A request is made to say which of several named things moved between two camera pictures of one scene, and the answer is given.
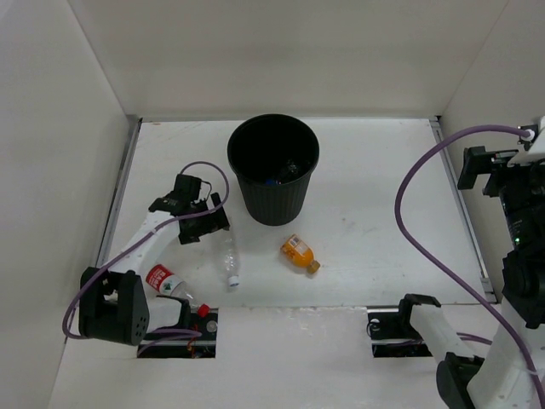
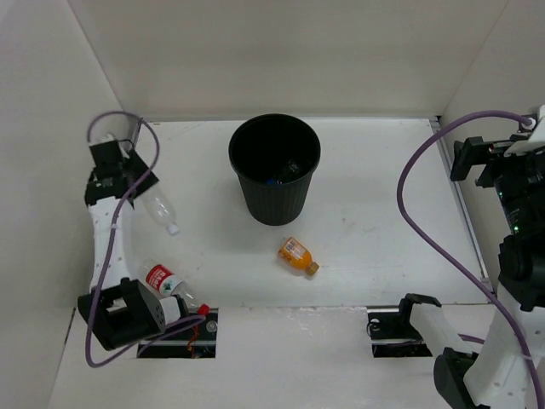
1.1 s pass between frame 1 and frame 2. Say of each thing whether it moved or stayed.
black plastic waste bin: stayed
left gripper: moved
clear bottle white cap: moved
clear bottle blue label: stayed
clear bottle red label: stayed
